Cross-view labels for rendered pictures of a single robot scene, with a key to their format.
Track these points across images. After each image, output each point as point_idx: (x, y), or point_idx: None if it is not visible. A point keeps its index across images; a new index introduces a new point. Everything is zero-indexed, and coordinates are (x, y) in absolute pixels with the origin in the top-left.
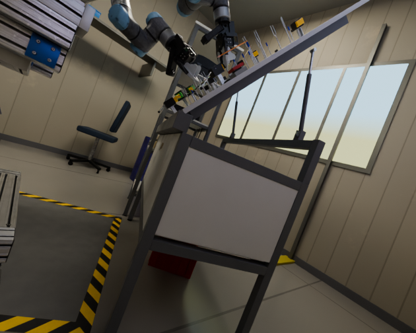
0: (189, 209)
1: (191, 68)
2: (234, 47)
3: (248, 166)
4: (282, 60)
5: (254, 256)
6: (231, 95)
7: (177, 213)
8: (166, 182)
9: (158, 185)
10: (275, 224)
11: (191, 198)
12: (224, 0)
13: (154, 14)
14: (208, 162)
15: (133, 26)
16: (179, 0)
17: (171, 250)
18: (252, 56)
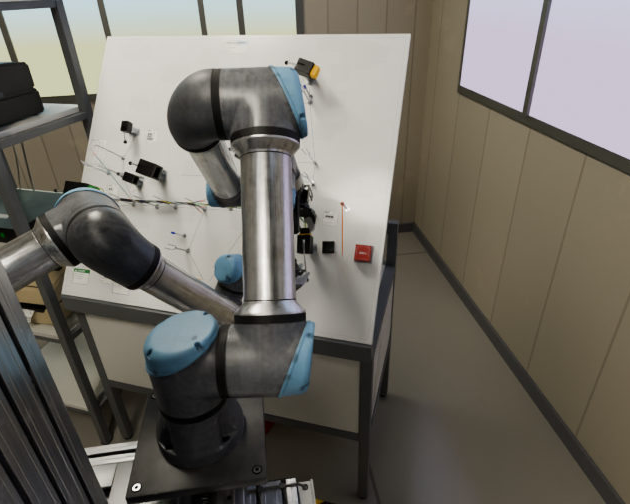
0: (375, 383)
1: (303, 278)
2: (342, 225)
3: (385, 308)
4: None
5: (387, 345)
6: None
7: (373, 396)
8: (371, 393)
9: (343, 398)
10: (390, 311)
11: (375, 377)
12: (297, 169)
13: (239, 268)
14: (377, 344)
15: None
16: (230, 203)
17: (374, 415)
18: (310, 180)
